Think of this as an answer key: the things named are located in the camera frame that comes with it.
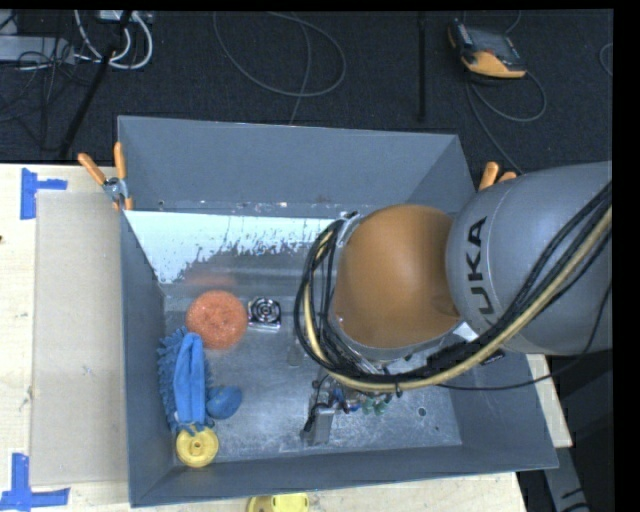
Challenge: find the yellow toy wheel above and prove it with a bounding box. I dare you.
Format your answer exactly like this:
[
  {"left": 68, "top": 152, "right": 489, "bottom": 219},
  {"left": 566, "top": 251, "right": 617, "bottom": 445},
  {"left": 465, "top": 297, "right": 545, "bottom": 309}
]
[
  {"left": 245, "top": 492, "right": 311, "bottom": 512},
  {"left": 174, "top": 427, "right": 221, "bottom": 469}
]

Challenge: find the grey metal bin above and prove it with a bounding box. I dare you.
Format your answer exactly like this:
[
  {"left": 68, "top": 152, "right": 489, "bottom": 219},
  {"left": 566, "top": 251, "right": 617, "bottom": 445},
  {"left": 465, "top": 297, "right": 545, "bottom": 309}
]
[{"left": 115, "top": 115, "right": 561, "bottom": 509}]

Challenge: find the blue fringed duster cloth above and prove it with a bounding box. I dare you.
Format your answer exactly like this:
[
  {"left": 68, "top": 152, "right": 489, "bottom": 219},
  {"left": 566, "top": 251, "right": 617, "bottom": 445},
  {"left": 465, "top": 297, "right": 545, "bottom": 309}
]
[{"left": 156, "top": 326, "right": 217, "bottom": 435}]

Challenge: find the silver square ringed metal piece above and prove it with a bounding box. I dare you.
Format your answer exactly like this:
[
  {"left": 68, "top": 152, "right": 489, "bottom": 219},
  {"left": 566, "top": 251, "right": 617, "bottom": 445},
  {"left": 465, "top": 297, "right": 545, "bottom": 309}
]
[{"left": 247, "top": 295, "right": 283, "bottom": 332}]

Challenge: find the blue round ball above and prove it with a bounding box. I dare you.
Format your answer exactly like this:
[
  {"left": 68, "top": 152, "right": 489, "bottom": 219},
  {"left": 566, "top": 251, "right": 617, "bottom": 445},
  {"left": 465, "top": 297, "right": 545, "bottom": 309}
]
[{"left": 205, "top": 385, "right": 245, "bottom": 421}]

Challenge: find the orange round scrub sponge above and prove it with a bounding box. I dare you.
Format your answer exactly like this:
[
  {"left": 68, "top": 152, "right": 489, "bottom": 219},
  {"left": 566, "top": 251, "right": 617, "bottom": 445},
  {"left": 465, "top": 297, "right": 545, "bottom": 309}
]
[{"left": 184, "top": 289, "right": 250, "bottom": 351}]

